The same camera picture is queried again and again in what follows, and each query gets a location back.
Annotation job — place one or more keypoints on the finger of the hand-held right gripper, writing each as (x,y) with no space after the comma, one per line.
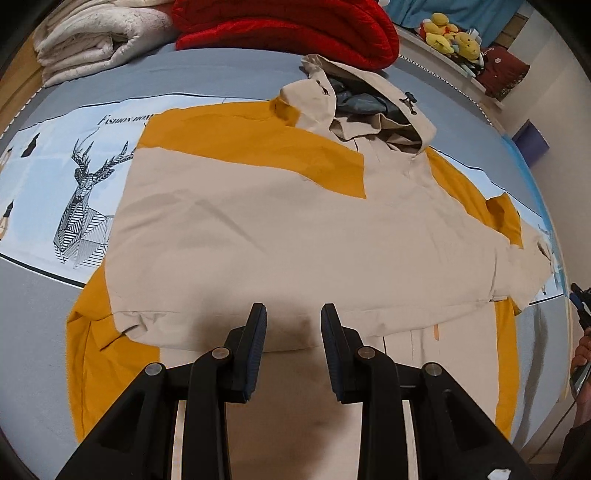
(577,295)
(585,314)

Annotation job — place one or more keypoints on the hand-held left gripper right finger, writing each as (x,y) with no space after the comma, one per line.
(330,337)

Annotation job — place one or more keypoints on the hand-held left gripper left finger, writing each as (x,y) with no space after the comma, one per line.
(258,337)

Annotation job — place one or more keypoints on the beige and yellow hooded jacket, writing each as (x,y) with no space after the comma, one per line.
(277,221)

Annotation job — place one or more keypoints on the person's right forearm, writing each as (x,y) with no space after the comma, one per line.
(577,452)

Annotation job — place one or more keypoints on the person's right hand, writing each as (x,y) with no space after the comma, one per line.
(584,350)

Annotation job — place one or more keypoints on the purple box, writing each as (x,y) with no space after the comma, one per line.
(531,141)

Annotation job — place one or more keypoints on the maroon cushion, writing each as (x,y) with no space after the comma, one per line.
(503,69)

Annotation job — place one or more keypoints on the white bed ledge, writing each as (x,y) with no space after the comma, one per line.
(443,64)

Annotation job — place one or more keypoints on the grey printed bed sheet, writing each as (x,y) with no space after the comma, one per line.
(221,69)

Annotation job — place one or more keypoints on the yellow plush toy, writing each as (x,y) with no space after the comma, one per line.
(464,48)
(438,23)

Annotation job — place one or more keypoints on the red folded blanket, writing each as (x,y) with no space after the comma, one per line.
(286,27)

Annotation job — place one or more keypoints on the blue curtain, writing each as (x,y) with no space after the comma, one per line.
(415,9)

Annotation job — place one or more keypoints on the white folded blanket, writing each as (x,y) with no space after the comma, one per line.
(92,37)

